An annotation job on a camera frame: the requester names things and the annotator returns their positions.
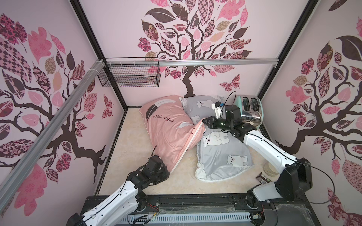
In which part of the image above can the grey polar bear pillow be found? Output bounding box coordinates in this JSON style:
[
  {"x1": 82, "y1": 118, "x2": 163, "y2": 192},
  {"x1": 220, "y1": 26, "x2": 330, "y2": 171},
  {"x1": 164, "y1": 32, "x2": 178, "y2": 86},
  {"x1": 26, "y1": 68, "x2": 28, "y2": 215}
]
[{"x1": 180, "y1": 95, "x2": 254, "y2": 182}]

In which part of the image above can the pink good night pillow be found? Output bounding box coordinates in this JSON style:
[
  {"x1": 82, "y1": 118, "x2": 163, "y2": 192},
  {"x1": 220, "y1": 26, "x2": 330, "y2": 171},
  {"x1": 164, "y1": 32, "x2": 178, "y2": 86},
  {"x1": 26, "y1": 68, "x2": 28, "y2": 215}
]
[{"x1": 139, "y1": 95, "x2": 206, "y2": 173}]

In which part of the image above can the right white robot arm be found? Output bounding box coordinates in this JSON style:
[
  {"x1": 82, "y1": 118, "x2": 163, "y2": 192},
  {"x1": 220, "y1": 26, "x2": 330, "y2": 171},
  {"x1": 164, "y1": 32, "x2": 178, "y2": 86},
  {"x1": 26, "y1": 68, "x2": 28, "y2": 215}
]
[{"x1": 203, "y1": 102, "x2": 313, "y2": 209}]

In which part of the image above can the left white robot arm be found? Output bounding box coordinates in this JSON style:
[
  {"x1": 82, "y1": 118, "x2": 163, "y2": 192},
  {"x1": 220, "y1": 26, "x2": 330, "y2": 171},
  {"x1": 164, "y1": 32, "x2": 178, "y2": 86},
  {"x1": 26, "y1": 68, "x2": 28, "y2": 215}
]
[{"x1": 66, "y1": 155, "x2": 170, "y2": 226}]

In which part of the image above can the mint and chrome toaster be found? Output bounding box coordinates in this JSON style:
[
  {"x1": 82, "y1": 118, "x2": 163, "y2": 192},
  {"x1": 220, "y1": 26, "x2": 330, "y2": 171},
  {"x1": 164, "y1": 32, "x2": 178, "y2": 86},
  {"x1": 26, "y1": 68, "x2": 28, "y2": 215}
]
[{"x1": 234, "y1": 95, "x2": 264, "y2": 129}]

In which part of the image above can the beige round tape roll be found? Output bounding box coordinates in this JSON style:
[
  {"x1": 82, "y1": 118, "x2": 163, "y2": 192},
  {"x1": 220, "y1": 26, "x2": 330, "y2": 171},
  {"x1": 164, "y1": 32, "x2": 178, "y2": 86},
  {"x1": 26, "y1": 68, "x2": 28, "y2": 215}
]
[{"x1": 263, "y1": 162, "x2": 279, "y2": 177}]

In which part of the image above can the small dark patterned box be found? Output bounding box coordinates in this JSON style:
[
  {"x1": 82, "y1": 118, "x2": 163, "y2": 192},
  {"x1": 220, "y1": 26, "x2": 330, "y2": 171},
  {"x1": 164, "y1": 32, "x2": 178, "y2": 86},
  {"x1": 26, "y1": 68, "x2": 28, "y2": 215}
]
[{"x1": 256, "y1": 173, "x2": 272, "y2": 185}]

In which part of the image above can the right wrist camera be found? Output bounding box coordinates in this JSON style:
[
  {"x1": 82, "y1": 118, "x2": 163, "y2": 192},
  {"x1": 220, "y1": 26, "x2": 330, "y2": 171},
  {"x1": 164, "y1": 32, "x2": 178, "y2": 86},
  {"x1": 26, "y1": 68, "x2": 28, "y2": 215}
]
[{"x1": 212, "y1": 101, "x2": 224, "y2": 119}]

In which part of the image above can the white slotted cable duct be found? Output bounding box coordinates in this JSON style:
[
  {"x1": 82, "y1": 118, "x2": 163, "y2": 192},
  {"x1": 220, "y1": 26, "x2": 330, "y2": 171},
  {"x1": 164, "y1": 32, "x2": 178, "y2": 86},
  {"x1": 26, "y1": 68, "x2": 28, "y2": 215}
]
[{"x1": 120, "y1": 212, "x2": 252, "y2": 225}]

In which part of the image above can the aluminium rail back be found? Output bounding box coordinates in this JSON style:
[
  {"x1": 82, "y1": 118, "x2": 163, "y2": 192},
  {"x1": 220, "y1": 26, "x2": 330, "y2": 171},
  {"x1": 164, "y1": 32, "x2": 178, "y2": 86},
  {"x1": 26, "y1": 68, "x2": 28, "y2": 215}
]
[{"x1": 106, "y1": 58, "x2": 279, "y2": 66}]

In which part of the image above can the aluminium rail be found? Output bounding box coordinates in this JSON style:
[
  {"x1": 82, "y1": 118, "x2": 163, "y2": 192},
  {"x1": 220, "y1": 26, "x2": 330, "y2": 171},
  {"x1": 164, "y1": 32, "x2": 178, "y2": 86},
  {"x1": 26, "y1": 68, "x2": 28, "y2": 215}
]
[
  {"x1": 1, "y1": 59, "x2": 105, "y2": 211},
  {"x1": 106, "y1": 58, "x2": 279, "y2": 66}
]

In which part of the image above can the black wire mesh basket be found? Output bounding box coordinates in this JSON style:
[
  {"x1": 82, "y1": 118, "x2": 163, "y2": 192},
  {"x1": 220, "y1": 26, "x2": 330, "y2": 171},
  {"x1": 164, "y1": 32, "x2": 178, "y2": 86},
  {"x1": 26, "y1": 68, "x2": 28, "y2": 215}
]
[{"x1": 98, "y1": 56, "x2": 161, "y2": 88}]

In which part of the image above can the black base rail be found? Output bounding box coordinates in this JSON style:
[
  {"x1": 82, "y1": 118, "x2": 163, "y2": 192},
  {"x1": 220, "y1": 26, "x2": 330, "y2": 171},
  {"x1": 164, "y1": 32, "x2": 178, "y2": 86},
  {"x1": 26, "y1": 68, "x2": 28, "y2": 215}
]
[{"x1": 76, "y1": 193, "x2": 321, "y2": 226}]

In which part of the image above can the black vertical frame post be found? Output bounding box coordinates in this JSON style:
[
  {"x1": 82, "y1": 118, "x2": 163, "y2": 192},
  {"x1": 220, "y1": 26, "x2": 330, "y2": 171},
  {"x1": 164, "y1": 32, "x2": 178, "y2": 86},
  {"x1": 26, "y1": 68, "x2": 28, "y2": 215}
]
[{"x1": 69, "y1": 0, "x2": 128, "y2": 111}]

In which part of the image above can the black right frame post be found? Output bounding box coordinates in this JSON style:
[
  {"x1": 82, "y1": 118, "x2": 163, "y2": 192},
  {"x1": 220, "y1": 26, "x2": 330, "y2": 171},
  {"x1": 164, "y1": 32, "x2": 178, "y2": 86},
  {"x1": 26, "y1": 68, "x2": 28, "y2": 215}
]
[{"x1": 258, "y1": 0, "x2": 320, "y2": 100}]

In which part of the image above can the aluminium rail left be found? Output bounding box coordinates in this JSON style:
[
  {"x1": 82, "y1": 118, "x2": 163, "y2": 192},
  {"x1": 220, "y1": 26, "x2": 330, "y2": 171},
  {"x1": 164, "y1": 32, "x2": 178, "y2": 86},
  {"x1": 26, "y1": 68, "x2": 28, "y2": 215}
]
[{"x1": 1, "y1": 59, "x2": 105, "y2": 211}]

